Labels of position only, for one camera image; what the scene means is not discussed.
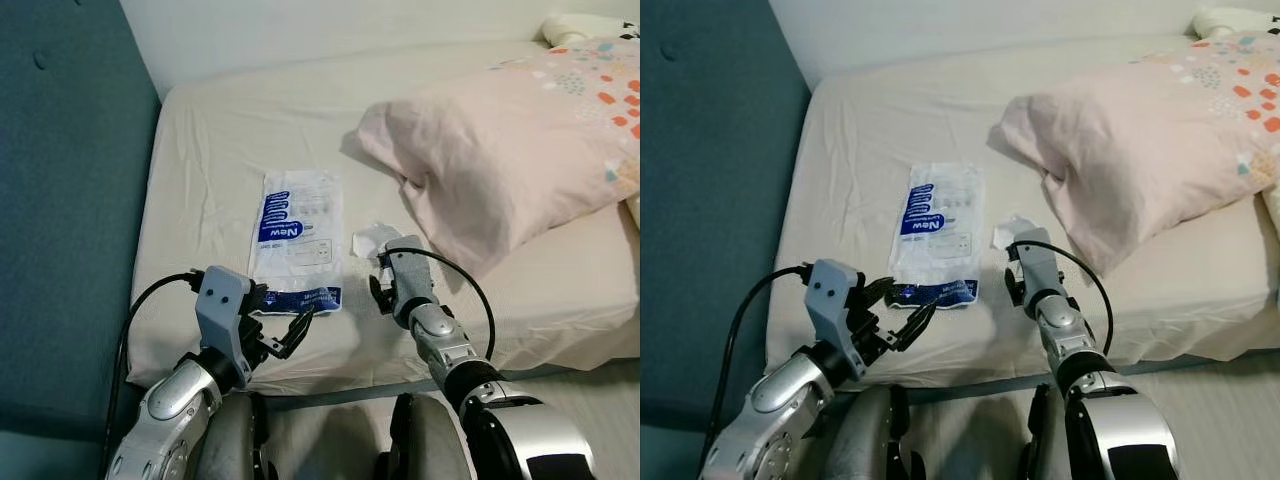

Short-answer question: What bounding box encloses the grey robot left leg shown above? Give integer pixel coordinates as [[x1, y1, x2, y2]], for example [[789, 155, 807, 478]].
[[195, 392, 271, 480], [830, 385, 926, 480]]

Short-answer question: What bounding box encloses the clear blue-printed plastic bag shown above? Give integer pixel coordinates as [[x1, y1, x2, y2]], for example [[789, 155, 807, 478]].
[[247, 168, 345, 317], [888, 163, 986, 309]]

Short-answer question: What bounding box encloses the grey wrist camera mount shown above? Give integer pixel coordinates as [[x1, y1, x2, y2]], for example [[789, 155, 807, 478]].
[[1015, 228, 1066, 301], [805, 259, 863, 361], [193, 265, 253, 361], [383, 236, 436, 311]]

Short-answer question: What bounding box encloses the grey robot right leg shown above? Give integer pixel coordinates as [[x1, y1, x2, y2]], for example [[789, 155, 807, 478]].
[[375, 392, 471, 480], [1020, 385, 1076, 480]]

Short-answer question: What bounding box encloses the white tissue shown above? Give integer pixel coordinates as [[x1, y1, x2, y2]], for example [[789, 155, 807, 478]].
[[992, 215, 1041, 251], [352, 222, 406, 263]]

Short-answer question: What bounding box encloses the pink patterned pillow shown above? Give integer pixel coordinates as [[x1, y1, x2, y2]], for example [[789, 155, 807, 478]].
[[355, 38, 641, 276], [998, 32, 1280, 273]]

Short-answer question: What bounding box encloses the grey robot leg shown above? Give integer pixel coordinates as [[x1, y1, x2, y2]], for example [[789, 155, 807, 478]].
[[830, 385, 926, 480], [195, 392, 271, 480], [375, 392, 471, 480], [1020, 385, 1076, 480]]

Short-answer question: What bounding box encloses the blue padded headboard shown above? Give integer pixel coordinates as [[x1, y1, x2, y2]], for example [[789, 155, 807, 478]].
[[0, 0, 163, 441], [640, 0, 813, 431]]

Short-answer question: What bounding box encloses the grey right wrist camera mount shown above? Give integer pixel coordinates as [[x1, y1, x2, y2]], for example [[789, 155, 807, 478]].
[[383, 236, 436, 311], [1015, 228, 1066, 301]]

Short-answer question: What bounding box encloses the beige sheeted mattress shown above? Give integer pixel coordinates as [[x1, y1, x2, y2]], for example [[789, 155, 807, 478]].
[[765, 35, 1280, 391], [128, 38, 641, 396]]

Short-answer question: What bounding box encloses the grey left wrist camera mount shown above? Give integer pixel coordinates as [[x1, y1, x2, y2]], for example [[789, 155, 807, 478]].
[[193, 265, 253, 361], [805, 259, 863, 361]]

